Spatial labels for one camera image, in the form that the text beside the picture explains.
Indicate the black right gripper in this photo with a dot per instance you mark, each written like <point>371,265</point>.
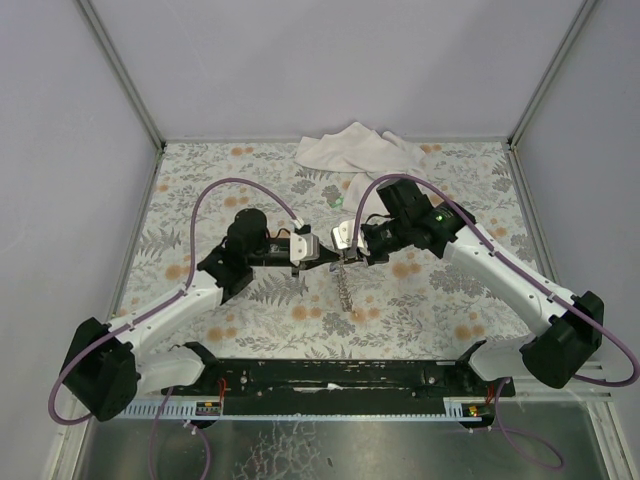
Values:
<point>366,258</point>

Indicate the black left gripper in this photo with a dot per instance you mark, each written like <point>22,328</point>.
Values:
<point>295,267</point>

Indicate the white disc with keyrings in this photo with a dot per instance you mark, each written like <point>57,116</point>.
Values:
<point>343,287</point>

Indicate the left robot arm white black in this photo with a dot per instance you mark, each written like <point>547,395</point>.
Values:
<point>109,364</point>

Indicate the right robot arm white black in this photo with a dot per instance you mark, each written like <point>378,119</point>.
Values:
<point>563,326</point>

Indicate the green tagged key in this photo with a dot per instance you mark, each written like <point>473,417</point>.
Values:
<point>337,203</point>

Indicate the white crumpled cloth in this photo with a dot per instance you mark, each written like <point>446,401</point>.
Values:
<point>362,152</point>

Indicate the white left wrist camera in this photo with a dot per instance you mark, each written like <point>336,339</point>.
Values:
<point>304,246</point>

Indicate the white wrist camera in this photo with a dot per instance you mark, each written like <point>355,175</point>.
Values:
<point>344,236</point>
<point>304,246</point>

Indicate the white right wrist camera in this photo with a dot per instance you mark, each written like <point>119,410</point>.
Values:
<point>344,236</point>

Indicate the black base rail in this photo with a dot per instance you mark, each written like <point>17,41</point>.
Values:
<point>224,378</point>

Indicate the white slotted cable duct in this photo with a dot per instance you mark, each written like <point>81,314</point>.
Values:
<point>329,405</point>

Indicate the grey left corner post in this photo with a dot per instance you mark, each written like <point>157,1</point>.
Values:
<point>109,51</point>

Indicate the grey aluminium corner post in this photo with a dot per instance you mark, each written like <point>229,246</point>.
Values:
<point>575,29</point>

